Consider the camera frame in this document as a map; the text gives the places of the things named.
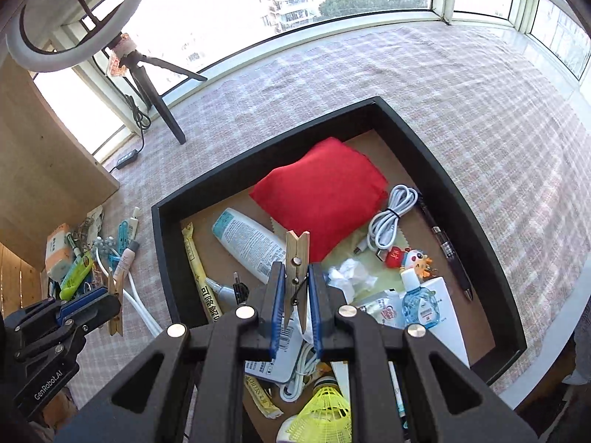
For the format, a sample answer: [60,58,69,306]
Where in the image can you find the clear plastic bag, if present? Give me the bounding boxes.
[328,259,378,304]

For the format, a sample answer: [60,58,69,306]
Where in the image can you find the wooden clothespin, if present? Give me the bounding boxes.
[106,271,126,338]
[284,230,310,333]

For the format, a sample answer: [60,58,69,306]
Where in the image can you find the white grey device box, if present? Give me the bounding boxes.
[245,318,304,384]

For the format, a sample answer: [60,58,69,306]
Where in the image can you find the yellow chopstick wrapper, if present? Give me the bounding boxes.
[181,223,283,420]

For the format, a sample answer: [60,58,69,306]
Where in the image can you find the white blue cream tube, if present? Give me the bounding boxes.
[211,208,287,284]

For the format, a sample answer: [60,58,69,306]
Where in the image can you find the orange cartoon figure keychain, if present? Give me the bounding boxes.
[385,246,436,281]

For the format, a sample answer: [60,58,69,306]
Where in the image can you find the white usb cable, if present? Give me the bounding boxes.
[352,184,419,255]

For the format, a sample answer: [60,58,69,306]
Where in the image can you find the small blue liquid bottle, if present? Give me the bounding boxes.
[401,269,440,329]

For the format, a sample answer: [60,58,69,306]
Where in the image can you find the red fabric beanbag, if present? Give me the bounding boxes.
[249,138,388,262]

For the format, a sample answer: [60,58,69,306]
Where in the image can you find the yellow plastic shuttlecock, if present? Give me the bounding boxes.
[276,376,353,443]

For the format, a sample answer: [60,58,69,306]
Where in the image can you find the white paper leaflet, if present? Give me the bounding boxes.
[332,277,470,401]

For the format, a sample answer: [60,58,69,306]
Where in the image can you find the black gel pen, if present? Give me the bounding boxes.
[416,193,474,302]

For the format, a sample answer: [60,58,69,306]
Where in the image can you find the red coffee mate sachet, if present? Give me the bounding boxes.
[355,290,405,329]

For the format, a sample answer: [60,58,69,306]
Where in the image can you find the green yellow tube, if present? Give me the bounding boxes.
[59,251,93,301]

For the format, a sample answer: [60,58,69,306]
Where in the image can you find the orange white tissue pack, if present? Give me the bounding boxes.
[45,223,73,282]

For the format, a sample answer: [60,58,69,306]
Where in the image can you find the small pink cosmetic bottle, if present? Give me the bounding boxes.
[113,240,139,284]

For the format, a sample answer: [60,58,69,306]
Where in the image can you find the green white marker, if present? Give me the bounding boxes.
[65,232,83,261]

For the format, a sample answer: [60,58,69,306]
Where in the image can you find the grey bead cluster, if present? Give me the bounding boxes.
[93,236,118,258]

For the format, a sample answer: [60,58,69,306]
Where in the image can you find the blue plastic clothespin pair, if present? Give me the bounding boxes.
[108,219,129,270]

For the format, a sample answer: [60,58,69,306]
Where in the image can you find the small white tube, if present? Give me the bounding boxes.
[127,206,140,241]

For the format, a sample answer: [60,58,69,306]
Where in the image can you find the black tray box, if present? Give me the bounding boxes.
[152,97,536,442]

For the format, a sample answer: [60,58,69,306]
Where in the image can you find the checkered tablecloth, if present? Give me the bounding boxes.
[64,20,591,409]

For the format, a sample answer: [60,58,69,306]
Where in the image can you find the white ring light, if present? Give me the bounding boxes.
[1,0,142,73]

